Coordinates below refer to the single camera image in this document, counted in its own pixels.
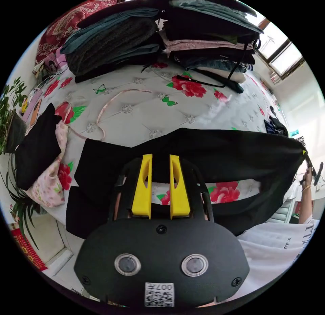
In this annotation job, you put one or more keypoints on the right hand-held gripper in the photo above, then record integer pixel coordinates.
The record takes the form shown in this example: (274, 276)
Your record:
(310, 165)

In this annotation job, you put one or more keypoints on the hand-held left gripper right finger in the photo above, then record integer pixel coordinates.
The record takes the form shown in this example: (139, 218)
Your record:
(180, 195)

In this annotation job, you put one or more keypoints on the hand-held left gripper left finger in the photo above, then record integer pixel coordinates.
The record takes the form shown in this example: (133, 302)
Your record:
(140, 193)

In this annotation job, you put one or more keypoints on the black pants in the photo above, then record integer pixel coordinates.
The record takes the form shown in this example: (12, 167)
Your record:
(228, 152)

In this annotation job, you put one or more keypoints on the person's right forearm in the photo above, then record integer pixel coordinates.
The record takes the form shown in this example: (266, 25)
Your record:
(306, 206)

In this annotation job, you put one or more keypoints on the person's right hand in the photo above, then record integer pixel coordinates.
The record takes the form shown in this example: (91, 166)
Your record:
(306, 179)

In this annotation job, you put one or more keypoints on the pile of clothes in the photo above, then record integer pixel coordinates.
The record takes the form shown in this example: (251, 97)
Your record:
(275, 124)
(109, 41)
(210, 33)
(38, 152)

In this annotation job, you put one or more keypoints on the window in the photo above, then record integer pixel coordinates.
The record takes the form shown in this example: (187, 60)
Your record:
(281, 53)

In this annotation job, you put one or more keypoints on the long-leaved green plant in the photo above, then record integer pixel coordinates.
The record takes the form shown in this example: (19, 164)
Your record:
(24, 208)

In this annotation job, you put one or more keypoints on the potted green plant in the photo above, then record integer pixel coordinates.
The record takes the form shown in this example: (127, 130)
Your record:
(14, 124)

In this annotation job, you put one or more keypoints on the red patterned pillow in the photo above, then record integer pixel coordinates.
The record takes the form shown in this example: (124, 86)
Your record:
(63, 23)

